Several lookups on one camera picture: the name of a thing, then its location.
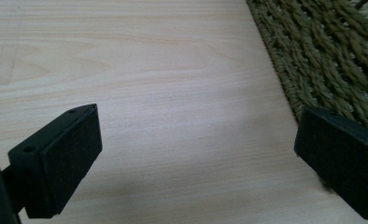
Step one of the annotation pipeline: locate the olive green knitted cloth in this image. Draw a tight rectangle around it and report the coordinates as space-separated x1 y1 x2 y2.
245 0 368 135

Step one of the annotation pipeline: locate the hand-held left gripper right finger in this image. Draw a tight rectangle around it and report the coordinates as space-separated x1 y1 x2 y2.
293 105 368 221

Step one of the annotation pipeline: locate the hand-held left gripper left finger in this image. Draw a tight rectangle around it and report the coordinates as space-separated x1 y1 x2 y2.
1 103 104 219

